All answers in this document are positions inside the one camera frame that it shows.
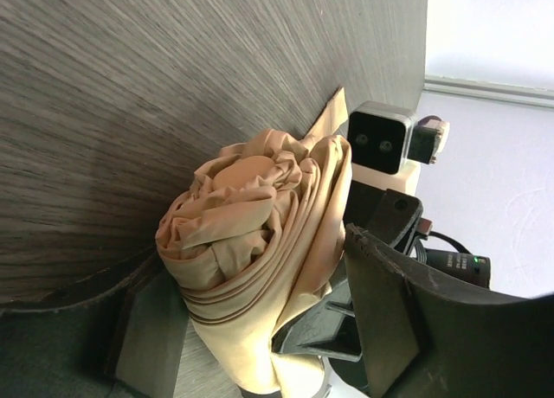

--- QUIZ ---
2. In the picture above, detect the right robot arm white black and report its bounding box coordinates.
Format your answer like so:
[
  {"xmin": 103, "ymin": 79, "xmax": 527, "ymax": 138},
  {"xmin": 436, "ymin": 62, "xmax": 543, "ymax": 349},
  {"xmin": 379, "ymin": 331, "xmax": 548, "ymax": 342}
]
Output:
[{"xmin": 272, "ymin": 182, "xmax": 491, "ymax": 363}]

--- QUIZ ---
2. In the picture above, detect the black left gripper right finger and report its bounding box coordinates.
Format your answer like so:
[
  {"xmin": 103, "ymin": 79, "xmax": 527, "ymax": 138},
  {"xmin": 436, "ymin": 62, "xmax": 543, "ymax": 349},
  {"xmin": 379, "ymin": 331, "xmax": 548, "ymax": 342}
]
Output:
[{"xmin": 345, "ymin": 225, "xmax": 553, "ymax": 397}]

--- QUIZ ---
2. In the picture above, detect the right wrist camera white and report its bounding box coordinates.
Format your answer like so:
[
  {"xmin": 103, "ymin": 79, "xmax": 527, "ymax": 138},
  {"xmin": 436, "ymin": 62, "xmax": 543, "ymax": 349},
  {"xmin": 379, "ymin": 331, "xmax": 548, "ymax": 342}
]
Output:
[{"xmin": 347, "ymin": 101, "xmax": 450, "ymax": 196}]

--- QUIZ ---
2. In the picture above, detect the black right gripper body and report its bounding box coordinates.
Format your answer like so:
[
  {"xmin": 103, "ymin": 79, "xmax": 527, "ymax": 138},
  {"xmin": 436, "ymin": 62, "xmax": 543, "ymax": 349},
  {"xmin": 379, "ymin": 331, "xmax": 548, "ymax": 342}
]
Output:
[{"xmin": 344, "ymin": 181, "xmax": 423, "ymax": 254}]

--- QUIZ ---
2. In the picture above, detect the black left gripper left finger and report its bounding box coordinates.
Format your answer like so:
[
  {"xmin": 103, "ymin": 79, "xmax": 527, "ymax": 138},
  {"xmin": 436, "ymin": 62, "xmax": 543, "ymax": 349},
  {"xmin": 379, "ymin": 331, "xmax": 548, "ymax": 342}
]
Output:
[{"xmin": 1, "ymin": 249, "xmax": 188, "ymax": 397}]

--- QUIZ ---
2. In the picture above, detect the beige and black umbrella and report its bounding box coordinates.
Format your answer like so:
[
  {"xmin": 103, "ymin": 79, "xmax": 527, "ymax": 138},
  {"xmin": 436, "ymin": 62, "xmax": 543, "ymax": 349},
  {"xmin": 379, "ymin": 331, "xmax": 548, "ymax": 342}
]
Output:
[{"xmin": 155, "ymin": 89, "xmax": 352, "ymax": 397}]

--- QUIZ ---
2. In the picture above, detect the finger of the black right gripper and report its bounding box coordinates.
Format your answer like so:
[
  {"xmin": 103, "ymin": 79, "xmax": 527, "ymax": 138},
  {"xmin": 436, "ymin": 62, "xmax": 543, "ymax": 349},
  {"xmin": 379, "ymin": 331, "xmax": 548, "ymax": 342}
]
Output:
[{"xmin": 272, "ymin": 277, "xmax": 362, "ymax": 362}]

